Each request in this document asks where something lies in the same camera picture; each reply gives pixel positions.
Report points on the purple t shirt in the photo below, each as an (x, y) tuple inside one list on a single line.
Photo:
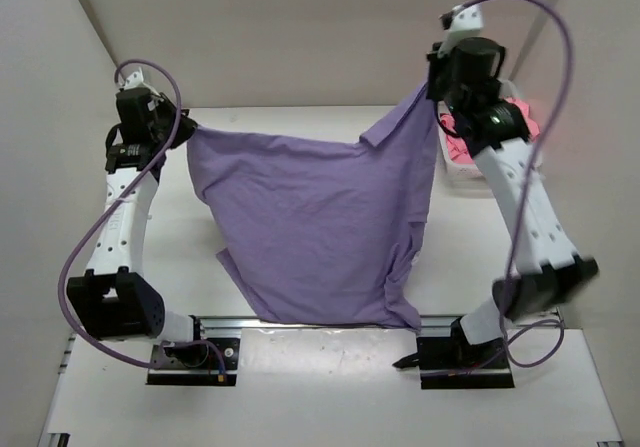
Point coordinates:
[(319, 232)]

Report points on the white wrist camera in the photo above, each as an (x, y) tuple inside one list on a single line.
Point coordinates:
[(458, 24), (134, 80)]

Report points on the white plastic basket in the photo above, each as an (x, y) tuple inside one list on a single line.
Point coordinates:
[(465, 174)]

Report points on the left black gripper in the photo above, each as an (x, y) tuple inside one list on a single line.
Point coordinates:
[(186, 129)]

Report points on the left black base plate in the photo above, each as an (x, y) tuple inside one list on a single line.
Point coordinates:
[(196, 366)]

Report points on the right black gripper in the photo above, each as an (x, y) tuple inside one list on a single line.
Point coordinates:
[(436, 65)]

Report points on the aluminium rail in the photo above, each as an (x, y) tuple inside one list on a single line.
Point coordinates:
[(430, 324)]

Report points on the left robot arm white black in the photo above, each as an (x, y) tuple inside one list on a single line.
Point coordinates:
[(112, 299)]

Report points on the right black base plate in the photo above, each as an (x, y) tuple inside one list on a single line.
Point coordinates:
[(441, 367)]

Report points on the pink t shirt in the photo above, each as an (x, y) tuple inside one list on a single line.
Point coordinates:
[(463, 135)]

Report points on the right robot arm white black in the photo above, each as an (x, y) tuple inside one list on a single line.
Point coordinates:
[(544, 268)]

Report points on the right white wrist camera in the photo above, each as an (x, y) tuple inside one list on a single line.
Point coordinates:
[(458, 24)]

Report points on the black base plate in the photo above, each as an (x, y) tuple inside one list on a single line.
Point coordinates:
[(441, 367), (196, 366)]

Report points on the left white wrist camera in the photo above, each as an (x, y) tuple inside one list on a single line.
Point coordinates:
[(134, 80)]

